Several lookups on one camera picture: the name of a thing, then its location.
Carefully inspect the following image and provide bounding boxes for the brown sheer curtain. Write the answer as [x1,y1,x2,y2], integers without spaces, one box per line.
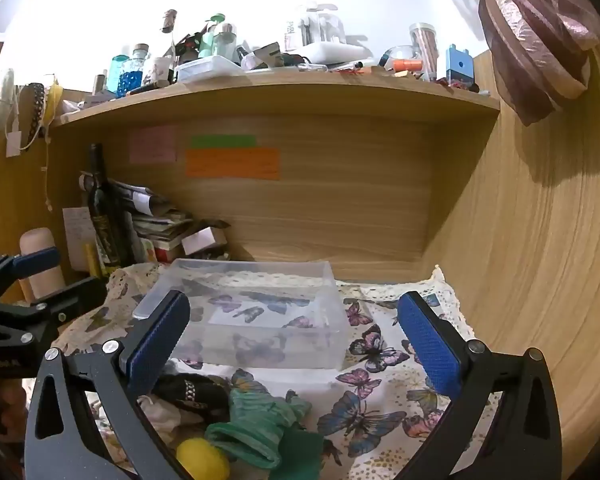
[479,0,600,127]

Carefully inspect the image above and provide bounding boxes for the clear lidded plastic container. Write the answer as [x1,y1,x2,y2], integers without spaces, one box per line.
[174,55,248,83]

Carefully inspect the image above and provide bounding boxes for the wooden shelf board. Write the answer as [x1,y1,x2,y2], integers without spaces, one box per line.
[50,67,501,131]

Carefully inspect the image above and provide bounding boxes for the glass bowl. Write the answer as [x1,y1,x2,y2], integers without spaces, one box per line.
[380,46,421,68]

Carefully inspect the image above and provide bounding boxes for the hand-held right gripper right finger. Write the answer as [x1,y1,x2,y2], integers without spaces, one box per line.
[396,291,563,480]

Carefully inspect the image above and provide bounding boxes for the yellow soft ball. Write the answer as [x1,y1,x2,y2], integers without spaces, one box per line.
[176,437,231,480]

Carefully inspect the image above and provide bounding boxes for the white drawstring pouch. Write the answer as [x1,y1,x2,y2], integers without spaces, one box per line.
[137,394,182,433]

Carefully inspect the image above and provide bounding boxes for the white mug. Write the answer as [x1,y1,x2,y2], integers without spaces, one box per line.
[142,56,175,86]

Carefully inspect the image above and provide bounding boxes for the green sticky note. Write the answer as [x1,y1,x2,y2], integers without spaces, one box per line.
[190,135,257,149]

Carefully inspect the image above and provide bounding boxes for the dark wine bottle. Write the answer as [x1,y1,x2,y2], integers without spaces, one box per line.
[86,143,133,268]

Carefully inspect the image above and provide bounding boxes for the green pump bottle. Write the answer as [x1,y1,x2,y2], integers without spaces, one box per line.
[198,12,227,58]

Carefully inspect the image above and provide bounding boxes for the pink sticky note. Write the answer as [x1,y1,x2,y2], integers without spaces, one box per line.
[129,126,177,164]

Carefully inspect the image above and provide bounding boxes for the orange sticky note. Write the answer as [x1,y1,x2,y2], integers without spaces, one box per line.
[186,147,281,181]

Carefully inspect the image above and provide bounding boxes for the green fabric scrunchie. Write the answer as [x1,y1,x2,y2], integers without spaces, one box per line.
[204,387,326,480]

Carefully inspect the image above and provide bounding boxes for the clear blister pack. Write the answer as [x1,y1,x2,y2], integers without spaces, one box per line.
[284,4,346,47]

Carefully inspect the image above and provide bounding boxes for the blue plastic block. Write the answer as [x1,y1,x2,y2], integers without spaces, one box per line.
[445,46,476,83]

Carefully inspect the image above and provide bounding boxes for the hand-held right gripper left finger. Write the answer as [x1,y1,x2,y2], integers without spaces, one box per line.
[24,290,191,480]

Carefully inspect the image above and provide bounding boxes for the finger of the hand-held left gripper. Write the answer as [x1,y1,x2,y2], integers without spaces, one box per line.
[0,247,61,301]
[0,276,108,346]

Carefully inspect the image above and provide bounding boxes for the clear round bottle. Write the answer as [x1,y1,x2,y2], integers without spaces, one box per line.
[212,22,238,58]

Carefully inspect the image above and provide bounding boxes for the black braided headband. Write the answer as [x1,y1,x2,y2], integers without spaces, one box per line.
[20,82,48,153]

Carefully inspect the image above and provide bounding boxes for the clear plastic box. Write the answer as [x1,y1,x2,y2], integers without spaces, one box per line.
[137,258,352,372]

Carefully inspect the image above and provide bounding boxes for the clear jar with sticks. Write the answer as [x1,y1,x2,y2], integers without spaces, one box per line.
[409,22,440,82]

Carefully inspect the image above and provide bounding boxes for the small white cardboard box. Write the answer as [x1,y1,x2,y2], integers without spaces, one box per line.
[181,220,231,257]

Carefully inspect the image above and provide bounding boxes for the tall bottle with wrapped cork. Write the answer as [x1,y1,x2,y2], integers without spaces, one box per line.
[161,9,178,61]

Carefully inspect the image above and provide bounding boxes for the white foam block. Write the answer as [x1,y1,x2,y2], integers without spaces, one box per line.
[300,42,373,66]

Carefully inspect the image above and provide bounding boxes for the butterfly print lace cloth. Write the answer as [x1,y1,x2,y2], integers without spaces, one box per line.
[50,262,506,480]

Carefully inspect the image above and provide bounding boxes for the stack of magazines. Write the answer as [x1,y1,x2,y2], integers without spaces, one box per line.
[80,170,193,263]

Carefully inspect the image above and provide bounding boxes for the white fluffy headband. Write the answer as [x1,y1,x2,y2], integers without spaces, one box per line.
[0,67,18,131]

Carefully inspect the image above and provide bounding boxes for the white note paper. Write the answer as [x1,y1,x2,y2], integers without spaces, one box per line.
[62,206,98,273]

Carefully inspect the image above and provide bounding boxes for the glass bottle with blue beads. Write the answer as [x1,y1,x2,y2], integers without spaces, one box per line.
[120,44,151,97]

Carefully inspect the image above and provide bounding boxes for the pink cylinder bottle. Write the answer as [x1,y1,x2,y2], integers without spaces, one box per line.
[20,227,66,306]

